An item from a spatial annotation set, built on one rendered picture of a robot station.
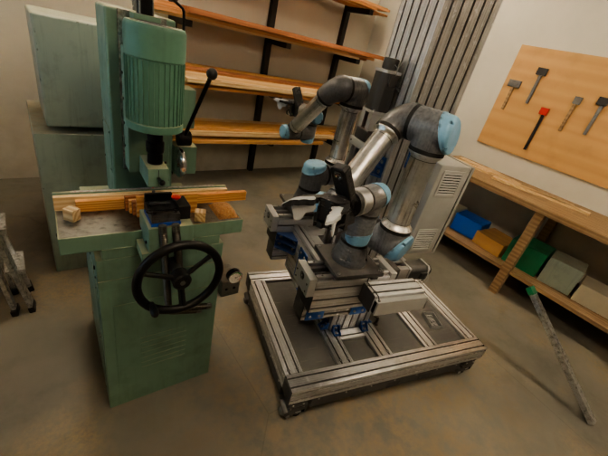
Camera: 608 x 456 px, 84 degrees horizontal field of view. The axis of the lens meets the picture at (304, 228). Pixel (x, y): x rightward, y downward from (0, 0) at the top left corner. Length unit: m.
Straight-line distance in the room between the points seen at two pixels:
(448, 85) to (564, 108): 2.38
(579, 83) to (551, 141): 0.48
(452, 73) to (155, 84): 1.05
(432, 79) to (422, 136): 0.36
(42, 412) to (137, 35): 1.52
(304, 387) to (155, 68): 1.37
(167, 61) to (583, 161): 3.33
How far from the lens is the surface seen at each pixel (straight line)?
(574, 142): 3.76
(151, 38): 1.15
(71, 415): 1.89
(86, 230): 1.26
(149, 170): 1.28
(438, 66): 1.45
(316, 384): 1.69
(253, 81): 3.59
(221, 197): 1.46
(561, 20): 3.98
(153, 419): 1.82
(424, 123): 1.13
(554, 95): 3.84
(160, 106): 1.19
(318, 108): 1.69
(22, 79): 3.61
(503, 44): 4.11
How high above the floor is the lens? 1.56
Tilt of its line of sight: 28 degrees down
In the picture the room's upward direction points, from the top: 14 degrees clockwise
